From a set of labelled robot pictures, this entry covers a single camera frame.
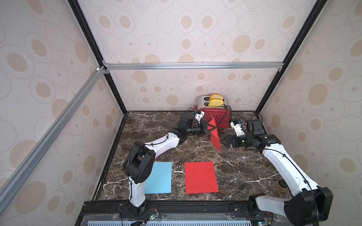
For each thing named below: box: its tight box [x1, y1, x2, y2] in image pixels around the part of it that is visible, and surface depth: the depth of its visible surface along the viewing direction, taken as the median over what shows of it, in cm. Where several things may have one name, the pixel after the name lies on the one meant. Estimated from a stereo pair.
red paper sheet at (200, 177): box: [184, 161, 219, 194], surface depth 87 cm
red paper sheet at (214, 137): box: [207, 115, 222, 153], surface depth 80 cm
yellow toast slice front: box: [208, 97, 224, 107], surface depth 101 cm
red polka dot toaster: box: [197, 95, 231, 128], surface depth 101 cm
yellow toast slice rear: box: [209, 93, 224, 101], surface depth 105 cm
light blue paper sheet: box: [144, 161, 173, 194], surface depth 89 cm
